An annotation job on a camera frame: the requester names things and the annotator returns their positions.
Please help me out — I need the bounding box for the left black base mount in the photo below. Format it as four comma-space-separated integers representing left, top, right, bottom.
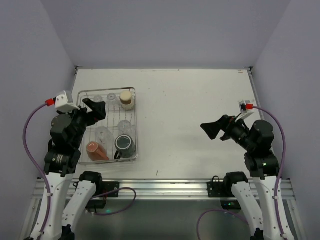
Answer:
85, 181, 120, 212

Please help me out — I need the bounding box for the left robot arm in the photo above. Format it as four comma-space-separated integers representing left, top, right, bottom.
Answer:
29, 95, 107, 240

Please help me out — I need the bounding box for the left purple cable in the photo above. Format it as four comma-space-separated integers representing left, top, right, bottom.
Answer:
22, 98, 56, 240

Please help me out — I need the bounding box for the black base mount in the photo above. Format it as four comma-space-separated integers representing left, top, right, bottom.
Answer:
206, 175, 241, 210
85, 181, 120, 212

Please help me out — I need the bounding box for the tall clear glass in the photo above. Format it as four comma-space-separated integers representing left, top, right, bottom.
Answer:
95, 126, 114, 150

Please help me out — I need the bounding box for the chrome wire dish rack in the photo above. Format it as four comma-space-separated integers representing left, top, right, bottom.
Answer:
76, 87, 138, 165

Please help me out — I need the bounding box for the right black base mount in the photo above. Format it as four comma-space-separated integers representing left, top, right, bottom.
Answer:
206, 175, 241, 210

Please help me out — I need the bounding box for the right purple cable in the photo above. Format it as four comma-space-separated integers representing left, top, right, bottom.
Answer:
196, 103, 288, 240

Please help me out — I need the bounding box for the aluminium rail frame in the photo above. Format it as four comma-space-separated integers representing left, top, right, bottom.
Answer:
18, 179, 307, 240

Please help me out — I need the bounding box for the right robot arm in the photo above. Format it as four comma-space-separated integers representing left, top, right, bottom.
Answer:
200, 115, 294, 240

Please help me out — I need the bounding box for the dark green mug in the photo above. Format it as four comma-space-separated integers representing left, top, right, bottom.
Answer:
114, 134, 136, 160

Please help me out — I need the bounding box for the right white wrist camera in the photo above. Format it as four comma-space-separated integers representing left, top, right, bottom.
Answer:
236, 100, 254, 121

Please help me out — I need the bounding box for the small clear glass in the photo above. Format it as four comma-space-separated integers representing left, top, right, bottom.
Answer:
107, 92, 118, 107

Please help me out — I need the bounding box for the purple cable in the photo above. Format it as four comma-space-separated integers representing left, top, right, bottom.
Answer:
22, 98, 56, 240
196, 103, 288, 240

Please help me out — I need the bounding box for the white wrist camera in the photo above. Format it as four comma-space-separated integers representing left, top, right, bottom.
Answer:
55, 90, 80, 113
236, 100, 254, 121

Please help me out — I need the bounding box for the clear glass tumbler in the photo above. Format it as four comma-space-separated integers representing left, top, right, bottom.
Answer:
93, 95, 104, 103

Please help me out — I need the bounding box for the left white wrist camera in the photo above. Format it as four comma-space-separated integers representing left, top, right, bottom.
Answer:
55, 90, 80, 113

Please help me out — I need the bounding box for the faceted clear glass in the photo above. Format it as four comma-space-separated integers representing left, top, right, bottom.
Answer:
117, 120, 133, 136

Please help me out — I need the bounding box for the orange plastic cup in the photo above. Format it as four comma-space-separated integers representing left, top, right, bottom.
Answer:
86, 141, 109, 162

